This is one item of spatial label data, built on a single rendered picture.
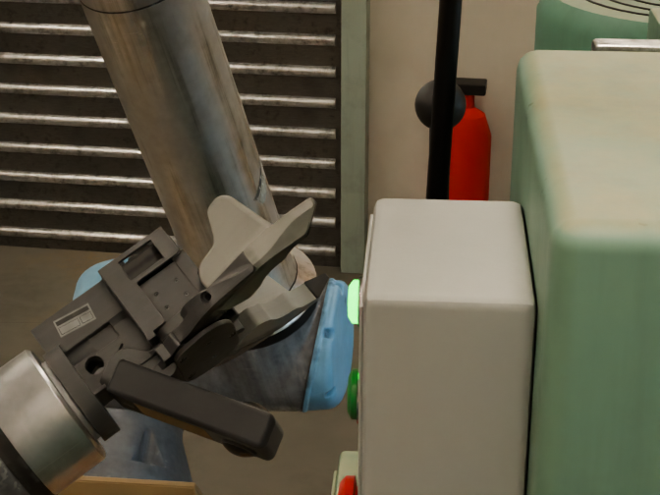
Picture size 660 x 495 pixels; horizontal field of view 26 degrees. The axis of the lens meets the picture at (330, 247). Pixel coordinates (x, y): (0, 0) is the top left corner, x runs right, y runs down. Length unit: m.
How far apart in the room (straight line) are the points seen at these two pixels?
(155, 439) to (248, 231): 0.72
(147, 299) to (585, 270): 0.53
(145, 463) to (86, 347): 0.63
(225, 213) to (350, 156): 3.10
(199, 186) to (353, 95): 2.58
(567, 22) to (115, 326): 0.37
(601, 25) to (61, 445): 0.43
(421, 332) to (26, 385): 0.48
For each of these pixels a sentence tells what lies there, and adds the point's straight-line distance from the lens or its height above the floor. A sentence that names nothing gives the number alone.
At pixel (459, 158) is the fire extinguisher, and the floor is 0.40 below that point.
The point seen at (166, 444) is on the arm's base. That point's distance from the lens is 1.62.
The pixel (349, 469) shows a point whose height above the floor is 1.30.
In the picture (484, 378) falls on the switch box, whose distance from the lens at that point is 0.50.
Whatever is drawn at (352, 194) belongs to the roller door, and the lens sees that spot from 4.06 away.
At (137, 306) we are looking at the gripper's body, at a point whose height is 1.28.
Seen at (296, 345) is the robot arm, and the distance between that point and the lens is 1.56.
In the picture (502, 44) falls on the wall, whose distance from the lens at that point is 3.96.
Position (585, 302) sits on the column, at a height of 1.49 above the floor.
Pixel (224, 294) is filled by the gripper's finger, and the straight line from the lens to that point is 0.91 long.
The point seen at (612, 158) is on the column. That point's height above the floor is 1.52.
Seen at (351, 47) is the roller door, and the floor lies 0.67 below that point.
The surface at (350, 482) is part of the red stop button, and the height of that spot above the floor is 1.37.
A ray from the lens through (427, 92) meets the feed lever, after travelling 0.96.
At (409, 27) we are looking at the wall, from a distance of 3.97.
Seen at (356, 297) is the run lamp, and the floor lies 1.46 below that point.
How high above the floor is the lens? 1.69
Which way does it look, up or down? 23 degrees down
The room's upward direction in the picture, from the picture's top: straight up
